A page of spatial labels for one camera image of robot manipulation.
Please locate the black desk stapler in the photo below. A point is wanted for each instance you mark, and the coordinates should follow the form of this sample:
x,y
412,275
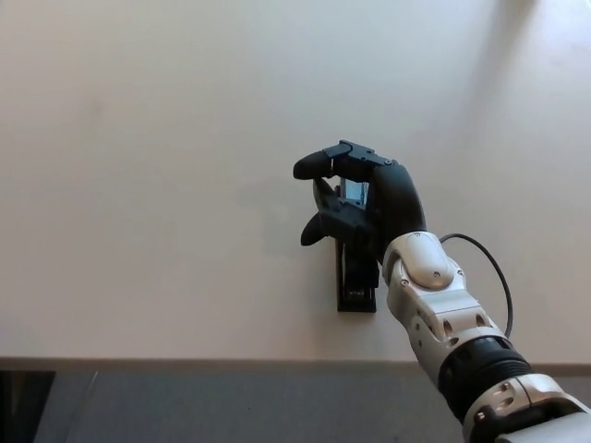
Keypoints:
x,y
355,295

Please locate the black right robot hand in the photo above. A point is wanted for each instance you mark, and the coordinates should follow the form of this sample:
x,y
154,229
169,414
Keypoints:
x,y
392,198

